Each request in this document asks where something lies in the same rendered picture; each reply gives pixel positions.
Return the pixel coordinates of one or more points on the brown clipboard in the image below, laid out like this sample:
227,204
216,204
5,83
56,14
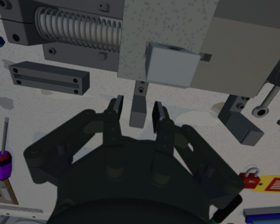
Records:
2,192

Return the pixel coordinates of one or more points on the red padlock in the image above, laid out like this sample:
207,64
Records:
249,180

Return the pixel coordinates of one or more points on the black and green marker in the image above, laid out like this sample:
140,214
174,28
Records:
228,207

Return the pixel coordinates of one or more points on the blue and grey tray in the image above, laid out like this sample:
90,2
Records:
268,215

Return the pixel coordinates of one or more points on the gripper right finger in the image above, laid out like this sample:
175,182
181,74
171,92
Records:
200,149

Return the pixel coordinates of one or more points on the dark grey take-up frame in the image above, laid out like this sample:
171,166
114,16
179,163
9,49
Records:
60,56

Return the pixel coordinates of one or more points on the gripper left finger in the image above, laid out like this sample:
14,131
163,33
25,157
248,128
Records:
48,144

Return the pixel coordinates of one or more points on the steel ruler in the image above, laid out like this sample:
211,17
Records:
16,208

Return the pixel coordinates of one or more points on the dark grey slotted bar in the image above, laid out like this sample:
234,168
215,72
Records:
48,72

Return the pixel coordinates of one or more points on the dark grey support leg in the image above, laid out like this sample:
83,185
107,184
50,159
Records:
242,126
137,112

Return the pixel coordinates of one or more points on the yellow and red lockout tag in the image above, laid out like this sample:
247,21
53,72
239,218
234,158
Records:
276,184

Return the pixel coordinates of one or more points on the speckled light grey idler block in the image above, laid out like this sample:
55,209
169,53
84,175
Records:
163,23

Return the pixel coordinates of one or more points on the light grey coil spring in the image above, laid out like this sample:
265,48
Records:
79,30

